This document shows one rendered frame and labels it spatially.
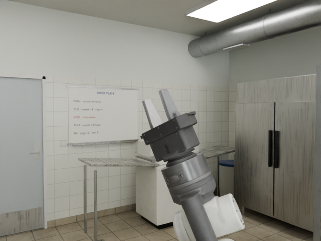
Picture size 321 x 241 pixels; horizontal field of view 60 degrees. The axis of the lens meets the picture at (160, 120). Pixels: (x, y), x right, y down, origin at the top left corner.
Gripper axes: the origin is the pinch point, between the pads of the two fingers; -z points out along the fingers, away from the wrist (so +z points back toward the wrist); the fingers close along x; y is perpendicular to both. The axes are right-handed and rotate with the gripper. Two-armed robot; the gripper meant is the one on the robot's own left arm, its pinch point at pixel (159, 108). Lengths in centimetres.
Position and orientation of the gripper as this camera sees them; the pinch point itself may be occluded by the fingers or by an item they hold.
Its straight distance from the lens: 54.9
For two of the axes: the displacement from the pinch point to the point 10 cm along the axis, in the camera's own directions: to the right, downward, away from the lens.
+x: 7.1, -3.6, -6.0
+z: 3.8, 9.2, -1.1
